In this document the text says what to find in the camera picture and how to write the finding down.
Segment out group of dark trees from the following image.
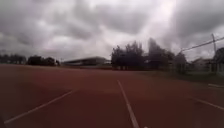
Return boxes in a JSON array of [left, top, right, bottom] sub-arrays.
[[110, 37, 188, 72]]

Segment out low flat-roofed building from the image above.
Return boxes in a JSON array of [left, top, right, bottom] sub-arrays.
[[62, 56, 112, 67]]

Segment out row of distant trees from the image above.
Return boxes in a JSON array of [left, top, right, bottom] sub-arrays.
[[0, 53, 61, 67]]

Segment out fence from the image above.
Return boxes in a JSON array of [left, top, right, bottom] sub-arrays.
[[169, 61, 224, 76]]

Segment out utility pole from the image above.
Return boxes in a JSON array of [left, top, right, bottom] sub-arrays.
[[211, 33, 218, 56]]

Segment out overhead wires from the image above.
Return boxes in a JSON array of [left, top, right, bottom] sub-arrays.
[[181, 35, 224, 53]]

